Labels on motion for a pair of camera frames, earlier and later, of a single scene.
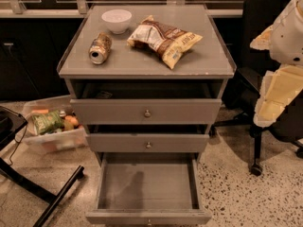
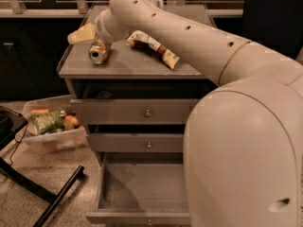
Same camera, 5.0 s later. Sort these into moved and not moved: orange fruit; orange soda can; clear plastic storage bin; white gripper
Moved: white gripper
Not moved: orange fruit; clear plastic storage bin; orange soda can
